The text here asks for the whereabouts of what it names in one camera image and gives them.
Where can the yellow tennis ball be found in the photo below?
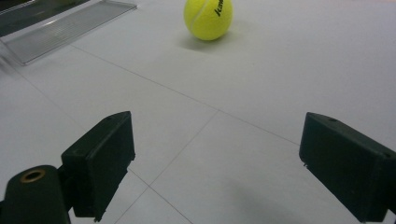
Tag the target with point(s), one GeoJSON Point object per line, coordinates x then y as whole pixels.
{"type": "Point", "coordinates": [208, 18]}

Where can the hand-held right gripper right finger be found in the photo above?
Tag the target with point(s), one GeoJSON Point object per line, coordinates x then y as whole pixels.
{"type": "Point", "coordinates": [348, 168]}

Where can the clear plastic box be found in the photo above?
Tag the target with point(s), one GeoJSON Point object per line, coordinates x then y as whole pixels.
{"type": "Point", "coordinates": [63, 31]}

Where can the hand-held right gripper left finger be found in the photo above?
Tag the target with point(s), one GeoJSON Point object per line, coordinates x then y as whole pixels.
{"type": "Point", "coordinates": [99, 165]}

